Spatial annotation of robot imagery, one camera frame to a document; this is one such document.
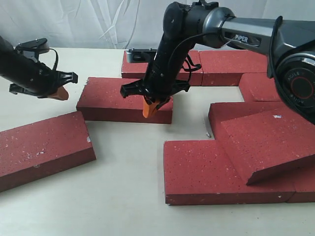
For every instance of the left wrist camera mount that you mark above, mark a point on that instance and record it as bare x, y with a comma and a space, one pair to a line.
38, 45

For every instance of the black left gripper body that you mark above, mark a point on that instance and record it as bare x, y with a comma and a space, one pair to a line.
28, 74

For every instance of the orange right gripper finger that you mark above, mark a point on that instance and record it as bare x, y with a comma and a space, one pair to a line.
152, 105

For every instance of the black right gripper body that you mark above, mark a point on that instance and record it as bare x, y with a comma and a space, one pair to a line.
160, 76

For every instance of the red brick under leaning one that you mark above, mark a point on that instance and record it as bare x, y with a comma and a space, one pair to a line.
222, 111

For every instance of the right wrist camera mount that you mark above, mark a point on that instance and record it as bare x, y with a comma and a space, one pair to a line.
140, 55

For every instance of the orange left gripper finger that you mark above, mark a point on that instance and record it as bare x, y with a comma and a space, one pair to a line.
58, 94

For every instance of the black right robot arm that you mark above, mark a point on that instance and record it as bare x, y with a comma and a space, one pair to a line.
288, 45

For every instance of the pale blue backdrop cloth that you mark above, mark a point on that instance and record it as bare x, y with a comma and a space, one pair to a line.
110, 24

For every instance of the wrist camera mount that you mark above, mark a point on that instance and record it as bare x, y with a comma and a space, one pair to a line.
38, 45
140, 55

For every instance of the red brick with silver chip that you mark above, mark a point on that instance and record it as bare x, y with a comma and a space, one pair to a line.
43, 148

